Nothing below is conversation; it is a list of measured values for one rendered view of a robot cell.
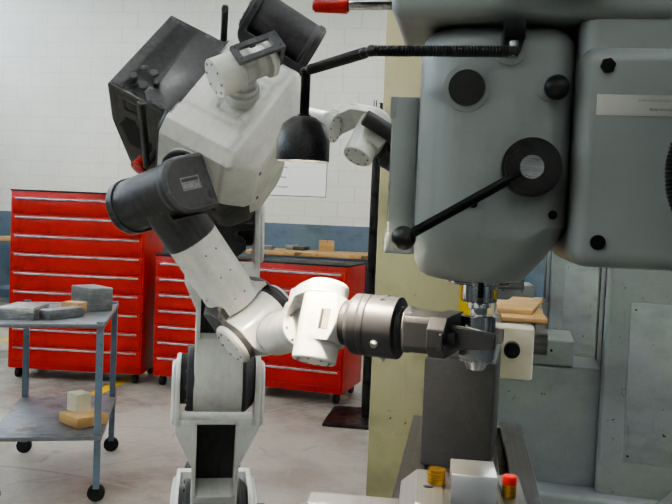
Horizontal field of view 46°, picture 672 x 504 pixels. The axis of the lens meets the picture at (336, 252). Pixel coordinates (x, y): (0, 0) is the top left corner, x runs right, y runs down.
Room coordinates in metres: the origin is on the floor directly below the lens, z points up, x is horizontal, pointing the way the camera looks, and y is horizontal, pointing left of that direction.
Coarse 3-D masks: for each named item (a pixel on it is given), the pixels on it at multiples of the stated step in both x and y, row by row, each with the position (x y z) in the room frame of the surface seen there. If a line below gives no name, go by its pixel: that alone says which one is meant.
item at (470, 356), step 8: (472, 328) 1.05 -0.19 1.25; (480, 328) 1.04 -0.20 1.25; (488, 328) 1.05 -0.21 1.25; (464, 352) 1.05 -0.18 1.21; (472, 352) 1.05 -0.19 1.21; (480, 352) 1.04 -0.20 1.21; (488, 352) 1.05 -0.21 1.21; (464, 360) 1.05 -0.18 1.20; (472, 360) 1.05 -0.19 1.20; (480, 360) 1.04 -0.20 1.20; (488, 360) 1.05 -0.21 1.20
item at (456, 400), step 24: (432, 360) 1.35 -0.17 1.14; (456, 360) 1.35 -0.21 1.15; (432, 384) 1.35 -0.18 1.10; (456, 384) 1.34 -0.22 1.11; (480, 384) 1.33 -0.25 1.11; (432, 408) 1.35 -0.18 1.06; (456, 408) 1.34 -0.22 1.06; (480, 408) 1.33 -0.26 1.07; (432, 432) 1.35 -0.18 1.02; (456, 432) 1.34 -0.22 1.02; (480, 432) 1.33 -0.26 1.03; (432, 456) 1.35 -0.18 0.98; (456, 456) 1.34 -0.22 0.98; (480, 456) 1.33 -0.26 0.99
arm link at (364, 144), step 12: (360, 120) 1.72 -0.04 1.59; (372, 120) 1.67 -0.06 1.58; (384, 120) 1.68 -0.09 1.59; (360, 132) 1.70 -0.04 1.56; (372, 132) 1.70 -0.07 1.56; (384, 132) 1.67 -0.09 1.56; (348, 144) 1.69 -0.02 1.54; (360, 144) 1.68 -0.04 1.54; (372, 144) 1.69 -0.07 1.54; (384, 144) 1.71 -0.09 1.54; (348, 156) 1.71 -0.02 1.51; (360, 156) 1.69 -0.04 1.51; (372, 156) 1.69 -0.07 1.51; (384, 156) 1.71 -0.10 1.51; (384, 168) 1.73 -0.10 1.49
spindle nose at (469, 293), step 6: (462, 288) 1.07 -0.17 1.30; (468, 288) 1.05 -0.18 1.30; (474, 288) 1.05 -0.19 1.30; (486, 288) 1.04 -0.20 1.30; (492, 288) 1.05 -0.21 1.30; (462, 294) 1.06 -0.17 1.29; (468, 294) 1.05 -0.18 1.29; (474, 294) 1.05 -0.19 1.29; (486, 294) 1.04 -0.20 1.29; (492, 294) 1.05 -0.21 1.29; (462, 300) 1.06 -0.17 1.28; (468, 300) 1.05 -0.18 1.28; (474, 300) 1.05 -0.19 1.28; (486, 300) 1.04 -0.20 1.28; (492, 300) 1.05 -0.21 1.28
